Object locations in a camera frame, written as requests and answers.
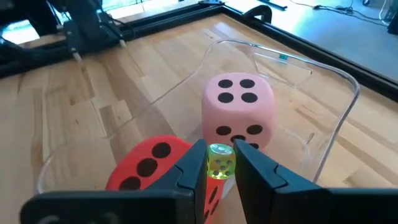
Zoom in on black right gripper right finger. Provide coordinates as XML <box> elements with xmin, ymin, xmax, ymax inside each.
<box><xmin>233</xmin><ymin>139</ymin><xmax>398</xmax><ymax>224</ymax></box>

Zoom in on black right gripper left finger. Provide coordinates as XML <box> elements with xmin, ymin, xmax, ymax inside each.
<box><xmin>20</xmin><ymin>139</ymin><xmax>208</xmax><ymax>224</ymax></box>

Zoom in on small yellow-green die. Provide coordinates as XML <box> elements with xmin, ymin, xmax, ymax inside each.
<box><xmin>207</xmin><ymin>143</ymin><xmax>236</xmax><ymax>180</ymax></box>

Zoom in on large red foam die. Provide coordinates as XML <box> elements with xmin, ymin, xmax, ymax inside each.
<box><xmin>105</xmin><ymin>134</ymin><xmax>226</xmax><ymax>224</ymax></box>

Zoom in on large pink foam die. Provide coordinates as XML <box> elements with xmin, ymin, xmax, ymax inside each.
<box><xmin>201</xmin><ymin>73</ymin><xmax>277</xmax><ymax>150</ymax></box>

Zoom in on clear plastic bin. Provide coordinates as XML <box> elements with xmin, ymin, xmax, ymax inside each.
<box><xmin>35</xmin><ymin>39</ymin><xmax>361</xmax><ymax>200</ymax></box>

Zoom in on black metal table frame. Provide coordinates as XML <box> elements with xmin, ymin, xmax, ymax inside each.
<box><xmin>0</xmin><ymin>0</ymin><xmax>398</xmax><ymax>103</ymax></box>

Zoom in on black floor cables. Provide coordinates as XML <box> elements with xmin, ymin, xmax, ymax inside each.
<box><xmin>289</xmin><ymin>0</ymin><xmax>398</xmax><ymax>27</ymax></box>

